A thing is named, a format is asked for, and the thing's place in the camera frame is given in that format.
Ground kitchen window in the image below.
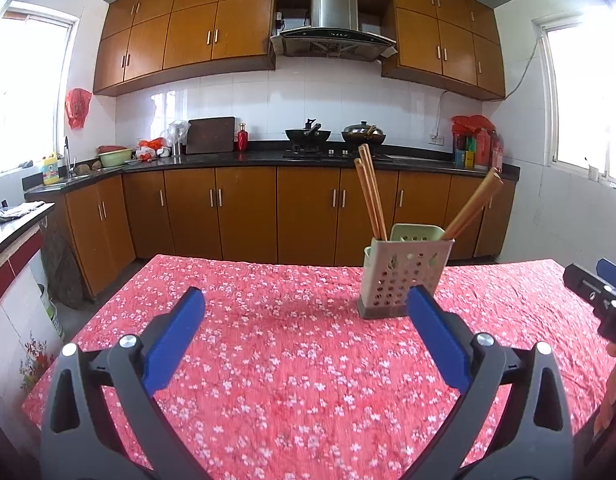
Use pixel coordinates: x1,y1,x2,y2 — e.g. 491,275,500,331
0,2,81,178
533,15,616,196

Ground brown upper kitchen cabinets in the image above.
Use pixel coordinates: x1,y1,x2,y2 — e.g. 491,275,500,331
93,0,506,101

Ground yellow green carton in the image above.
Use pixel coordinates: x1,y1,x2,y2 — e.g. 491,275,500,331
455,135,476,168

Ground brown kitchen cabinets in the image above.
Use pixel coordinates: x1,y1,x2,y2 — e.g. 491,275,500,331
63,165,518,301
93,0,506,101

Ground green basin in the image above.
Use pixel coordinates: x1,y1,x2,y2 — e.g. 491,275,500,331
98,147,135,168

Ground hanging red plastic bag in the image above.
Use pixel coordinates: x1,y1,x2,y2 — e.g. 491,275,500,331
64,87,93,131

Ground orange plastic bag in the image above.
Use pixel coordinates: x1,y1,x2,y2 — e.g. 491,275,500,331
138,137,171,159

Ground side counter with red front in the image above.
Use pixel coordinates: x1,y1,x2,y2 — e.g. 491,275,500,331
0,202,56,311

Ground black wok with lid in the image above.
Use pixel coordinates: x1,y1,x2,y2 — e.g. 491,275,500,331
341,121,387,143

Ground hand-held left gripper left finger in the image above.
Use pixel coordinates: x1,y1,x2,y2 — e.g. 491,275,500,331
40,286,206,480

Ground red floral tablecloth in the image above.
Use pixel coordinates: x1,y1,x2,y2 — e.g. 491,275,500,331
20,254,616,480

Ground dark sack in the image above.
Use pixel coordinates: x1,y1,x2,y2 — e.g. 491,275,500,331
40,225,85,309

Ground person's right hand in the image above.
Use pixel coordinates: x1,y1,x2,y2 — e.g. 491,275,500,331
592,344,616,439

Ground grey cloth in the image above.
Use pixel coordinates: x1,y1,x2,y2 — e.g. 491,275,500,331
0,201,46,226

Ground brown lower kitchen cabinets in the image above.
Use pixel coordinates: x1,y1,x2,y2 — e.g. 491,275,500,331
63,165,518,301

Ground yellow blue detergent bottle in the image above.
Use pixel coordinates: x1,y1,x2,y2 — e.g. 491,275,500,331
42,152,61,186

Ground clear plastic bag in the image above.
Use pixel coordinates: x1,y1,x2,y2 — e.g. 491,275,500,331
165,121,191,157

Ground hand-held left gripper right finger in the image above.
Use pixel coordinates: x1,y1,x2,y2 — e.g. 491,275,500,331
407,284,576,480

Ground black gas stove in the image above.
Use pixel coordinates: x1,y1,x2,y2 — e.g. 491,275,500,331
282,147,395,162

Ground wooden chopsticks right pair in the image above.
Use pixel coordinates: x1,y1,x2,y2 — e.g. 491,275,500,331
440,166,500,241

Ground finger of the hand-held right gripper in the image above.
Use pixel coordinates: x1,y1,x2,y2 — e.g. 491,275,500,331
597,258,616,293
563,262,616,319

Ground white plastic jug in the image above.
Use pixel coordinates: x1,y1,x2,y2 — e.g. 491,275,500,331
36,285,65,339

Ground steel range hood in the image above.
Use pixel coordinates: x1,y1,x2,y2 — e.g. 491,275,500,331
270,0,398,62

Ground steel faucet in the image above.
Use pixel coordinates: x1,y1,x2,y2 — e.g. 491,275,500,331
63,136,77,181

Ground wooden chopstick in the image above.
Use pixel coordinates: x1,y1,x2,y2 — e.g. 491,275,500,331
450,174,505,241
358,143,389,242
353,157,381,241

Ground black kitchen countertop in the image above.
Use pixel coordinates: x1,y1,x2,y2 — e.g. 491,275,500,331
23,142,520,201

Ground pale green perforated utensil holder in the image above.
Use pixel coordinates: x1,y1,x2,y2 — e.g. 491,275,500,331
358,223,455,320

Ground white wall cable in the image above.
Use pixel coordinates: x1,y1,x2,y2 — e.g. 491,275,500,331
503,35,546,102

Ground dark wooden cutting board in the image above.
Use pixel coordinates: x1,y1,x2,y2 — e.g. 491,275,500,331
185,116,237,155

